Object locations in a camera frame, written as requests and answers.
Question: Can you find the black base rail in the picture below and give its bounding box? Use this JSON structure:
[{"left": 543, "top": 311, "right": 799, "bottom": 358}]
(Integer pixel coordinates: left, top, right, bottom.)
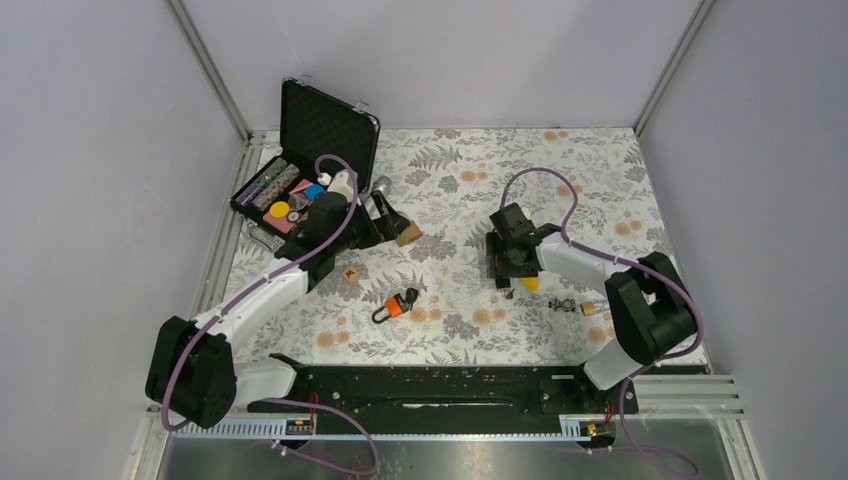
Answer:
[{"left": 287, "top": 364, "right": 639, "bottom": 437}]

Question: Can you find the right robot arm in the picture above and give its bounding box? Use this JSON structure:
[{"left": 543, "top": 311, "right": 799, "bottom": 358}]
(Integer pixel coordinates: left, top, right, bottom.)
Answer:
[{"left": 486, "top": 203, "right": 699, "bottom": 412}]

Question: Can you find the wooden letter cube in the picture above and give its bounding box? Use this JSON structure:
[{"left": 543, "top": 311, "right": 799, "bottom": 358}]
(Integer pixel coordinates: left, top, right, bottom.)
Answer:
[{"left": 343, "top": 267, "right": 361, "bottom": 285}]

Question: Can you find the black cable lock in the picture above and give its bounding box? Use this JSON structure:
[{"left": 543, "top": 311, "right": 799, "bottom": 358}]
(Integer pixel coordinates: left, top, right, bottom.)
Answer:
[{"left": 494, "top": 275, "right": 512, "bottom": 291}]

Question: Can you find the silver microphone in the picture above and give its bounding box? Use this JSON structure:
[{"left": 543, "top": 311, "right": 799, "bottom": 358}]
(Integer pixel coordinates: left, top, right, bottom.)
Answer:
[{"left": 369, "top": 175, "right": 392, "bottom": 197}]

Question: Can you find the large brass padlock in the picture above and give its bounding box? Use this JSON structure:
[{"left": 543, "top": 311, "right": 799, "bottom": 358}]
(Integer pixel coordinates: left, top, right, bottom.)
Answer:
[{"left": 395, "top": 221, "right": 423, "bottom": 247}]

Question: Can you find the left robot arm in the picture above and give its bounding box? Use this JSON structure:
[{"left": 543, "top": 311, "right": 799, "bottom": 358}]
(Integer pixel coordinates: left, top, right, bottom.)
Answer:
[{"left": 144, "top": 191, "right": 415, "bottom": 431}]

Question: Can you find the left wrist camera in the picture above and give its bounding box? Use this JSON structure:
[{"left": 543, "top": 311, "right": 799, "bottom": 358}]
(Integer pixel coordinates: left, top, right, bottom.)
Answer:
[{"left": 318, "top": 170, "right": 357, "bottom": 203}]

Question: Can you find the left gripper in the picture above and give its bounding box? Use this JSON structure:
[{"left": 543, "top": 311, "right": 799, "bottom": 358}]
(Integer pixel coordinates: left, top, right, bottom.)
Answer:
[{"left": 330, "top": 190, "right": 409, "bottom": 254}]

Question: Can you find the black poker chip case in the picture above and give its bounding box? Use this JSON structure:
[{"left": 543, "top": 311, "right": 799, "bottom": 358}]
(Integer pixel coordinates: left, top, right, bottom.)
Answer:
[{"left": 229, "top": 78, "right": 381, "bottom": 239}]

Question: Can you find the yellow block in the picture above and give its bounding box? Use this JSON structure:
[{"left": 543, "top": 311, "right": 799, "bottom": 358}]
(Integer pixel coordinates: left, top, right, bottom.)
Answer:
[{"left": 519, "top": 277, "right": 540, "bottom": 292}]

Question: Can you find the orange black carabiner clip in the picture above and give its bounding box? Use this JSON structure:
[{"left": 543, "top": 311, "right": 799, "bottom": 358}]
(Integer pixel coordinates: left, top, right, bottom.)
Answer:
[{"left": 371, "top": 287, "right": 419, "bottom": 324}]

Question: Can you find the floral table mat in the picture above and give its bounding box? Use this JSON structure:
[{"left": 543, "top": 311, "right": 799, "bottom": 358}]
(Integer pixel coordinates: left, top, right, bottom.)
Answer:
[{"left": 237, "top": 128, "right": 673, "bottom": 365}]

